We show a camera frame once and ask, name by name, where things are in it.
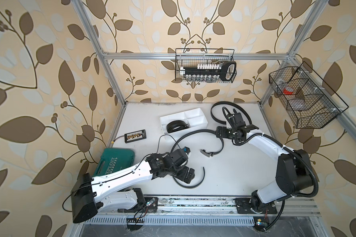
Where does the back wire basket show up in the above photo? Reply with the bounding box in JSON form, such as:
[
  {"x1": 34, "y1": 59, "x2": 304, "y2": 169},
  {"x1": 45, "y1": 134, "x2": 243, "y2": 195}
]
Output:
[{"x1": 175, "y1": 48, "x2": 237, "y2": 84}]

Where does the right wire basket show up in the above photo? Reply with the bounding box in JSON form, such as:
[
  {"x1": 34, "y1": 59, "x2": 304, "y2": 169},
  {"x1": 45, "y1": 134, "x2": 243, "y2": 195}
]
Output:
[{"x1": 269, "y1": 61, "x2": 349, "y2": 129}]

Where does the green plastic tool case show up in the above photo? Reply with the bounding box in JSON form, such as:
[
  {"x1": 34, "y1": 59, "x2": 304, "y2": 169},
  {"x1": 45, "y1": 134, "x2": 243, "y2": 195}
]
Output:
[{"x1": 94, "y1": 148, "x2": 135, "y2": 177}]

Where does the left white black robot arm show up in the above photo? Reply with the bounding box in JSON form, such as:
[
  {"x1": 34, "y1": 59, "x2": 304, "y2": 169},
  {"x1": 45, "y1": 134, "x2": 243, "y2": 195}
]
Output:
[{"x1": 70, "y1": 147, "x2": 195, "y2": 224}]

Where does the black belt back right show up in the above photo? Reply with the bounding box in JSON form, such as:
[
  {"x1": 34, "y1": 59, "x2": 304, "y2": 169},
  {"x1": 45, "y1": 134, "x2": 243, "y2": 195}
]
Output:
[{"x1": 210, "y1": 101, "x2": 252, "y2": 125}]

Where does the aluminium front rail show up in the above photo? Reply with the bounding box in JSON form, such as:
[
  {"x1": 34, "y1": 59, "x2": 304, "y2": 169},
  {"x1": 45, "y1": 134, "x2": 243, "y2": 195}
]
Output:
[{"x1": 75, "y1": 195, "x2": 321, "y2": 217}]

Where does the black bit holder box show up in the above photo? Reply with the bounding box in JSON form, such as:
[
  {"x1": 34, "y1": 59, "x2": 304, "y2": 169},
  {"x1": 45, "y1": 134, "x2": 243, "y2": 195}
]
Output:
[{"x1": 124, "y1": 129, "x2": 146, "y2": 143}]

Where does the black belt front loop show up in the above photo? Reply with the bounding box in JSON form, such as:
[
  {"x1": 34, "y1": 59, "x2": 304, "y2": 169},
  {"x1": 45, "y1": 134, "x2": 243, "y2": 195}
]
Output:
[{"x1": 166, "y1": 120, "x2": 189, "y2": 133}]

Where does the black socket set rail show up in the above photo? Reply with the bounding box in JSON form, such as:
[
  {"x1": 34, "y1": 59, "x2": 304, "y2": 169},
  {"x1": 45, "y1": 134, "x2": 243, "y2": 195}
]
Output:
[{"x1": 179, "y1": 61, "x2": 237, "y2": 83}]

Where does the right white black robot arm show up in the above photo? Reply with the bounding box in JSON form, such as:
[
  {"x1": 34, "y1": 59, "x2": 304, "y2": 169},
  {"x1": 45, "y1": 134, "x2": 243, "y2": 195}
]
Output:
[{"x1": 217, "y1": 107, "x2": 319, "y2": 208}]

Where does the red item in basket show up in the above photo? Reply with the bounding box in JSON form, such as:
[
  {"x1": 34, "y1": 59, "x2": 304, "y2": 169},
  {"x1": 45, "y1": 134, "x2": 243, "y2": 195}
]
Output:
[{"x1": 283, "y1": 87, "x2": 294, "y2": 95}]

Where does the black belt long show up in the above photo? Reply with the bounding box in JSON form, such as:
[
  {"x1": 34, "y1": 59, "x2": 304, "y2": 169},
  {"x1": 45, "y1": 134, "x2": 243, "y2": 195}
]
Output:
[{"x1": 171, "y1": 129, "x2": 224, "y2": 189}]

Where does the white divided storage tray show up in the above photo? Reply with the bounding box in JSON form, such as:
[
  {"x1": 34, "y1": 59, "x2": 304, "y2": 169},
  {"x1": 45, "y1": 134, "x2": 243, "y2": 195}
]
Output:
[{"x1": 160, "y1": 108, "x2": 208, "y2": 139}]

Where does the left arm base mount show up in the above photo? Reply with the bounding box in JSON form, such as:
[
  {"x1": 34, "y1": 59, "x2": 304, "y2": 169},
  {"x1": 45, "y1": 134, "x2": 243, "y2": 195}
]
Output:
[{"x1": 118, "y1": 197, "x2": 159, "y2": 213}]

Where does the wire basket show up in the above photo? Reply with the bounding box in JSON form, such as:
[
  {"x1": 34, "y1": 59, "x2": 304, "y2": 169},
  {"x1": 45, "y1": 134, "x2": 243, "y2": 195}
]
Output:
[
  {"x1": 269, "y1": 61, "x2": 349, "y2": 129},
  {"x1": 175, "y1": 48, "x2": 237, "y2": 84}
]

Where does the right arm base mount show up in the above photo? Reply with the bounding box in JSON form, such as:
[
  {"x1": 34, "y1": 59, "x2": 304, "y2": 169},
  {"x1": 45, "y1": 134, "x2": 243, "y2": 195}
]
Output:
[{"x1": 234, "y1": 197, "x2": 277, "y2": 214}]

